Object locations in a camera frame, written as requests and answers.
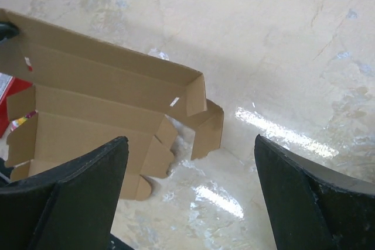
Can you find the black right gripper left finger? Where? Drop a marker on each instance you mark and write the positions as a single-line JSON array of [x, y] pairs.
[[70, 206]]

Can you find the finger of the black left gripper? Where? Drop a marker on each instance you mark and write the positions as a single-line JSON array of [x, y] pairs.
[[7, 31]]

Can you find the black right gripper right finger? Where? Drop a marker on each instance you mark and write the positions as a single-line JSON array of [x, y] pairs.
[[311, 206]]

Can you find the brown cardboard box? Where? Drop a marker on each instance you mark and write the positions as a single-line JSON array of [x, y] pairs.
[[87, 92]]

